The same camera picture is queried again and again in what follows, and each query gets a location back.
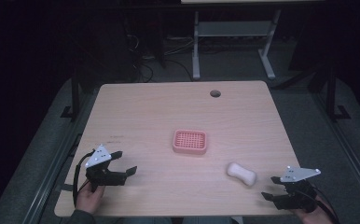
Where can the person's left hand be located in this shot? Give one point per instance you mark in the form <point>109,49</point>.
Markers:
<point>88,200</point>

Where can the black metal stand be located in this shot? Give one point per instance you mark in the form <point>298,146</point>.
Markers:
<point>75,93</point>
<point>332,93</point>

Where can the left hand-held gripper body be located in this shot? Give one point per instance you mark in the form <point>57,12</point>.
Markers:
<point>98,156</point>

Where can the person's right hand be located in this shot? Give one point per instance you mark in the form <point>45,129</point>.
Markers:
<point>313,218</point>

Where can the white soap bar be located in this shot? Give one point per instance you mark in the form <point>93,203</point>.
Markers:
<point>241,173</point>

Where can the white metal desk frame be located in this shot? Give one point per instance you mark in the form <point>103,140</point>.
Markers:
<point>234,28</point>

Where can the grey metal floor rail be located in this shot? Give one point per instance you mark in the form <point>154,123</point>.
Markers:
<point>49,180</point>
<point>349,149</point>

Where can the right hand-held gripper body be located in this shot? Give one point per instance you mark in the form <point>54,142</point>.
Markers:
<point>297,174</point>

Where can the pink soap dish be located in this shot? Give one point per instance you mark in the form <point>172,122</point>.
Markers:
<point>189,142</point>

